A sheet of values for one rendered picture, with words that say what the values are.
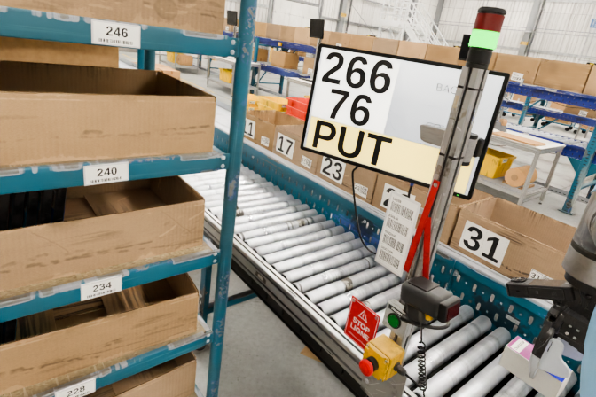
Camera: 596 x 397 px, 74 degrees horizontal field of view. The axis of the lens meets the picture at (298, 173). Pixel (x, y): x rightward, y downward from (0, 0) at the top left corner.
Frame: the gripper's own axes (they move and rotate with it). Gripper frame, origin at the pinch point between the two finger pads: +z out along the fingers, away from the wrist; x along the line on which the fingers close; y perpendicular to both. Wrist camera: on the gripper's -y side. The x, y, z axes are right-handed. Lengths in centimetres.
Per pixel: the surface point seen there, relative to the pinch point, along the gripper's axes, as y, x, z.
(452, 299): -17.0, -3.0, -3.6
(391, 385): -25.6, -0.8, 29.7
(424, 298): -21.3, -6.6, -2.4
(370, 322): -35.8, -1.4, 17.0
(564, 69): -180, 512, -60
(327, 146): -64, -1, -23
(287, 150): -154, 60, 11
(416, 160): -40.5, 8.1, -25.6
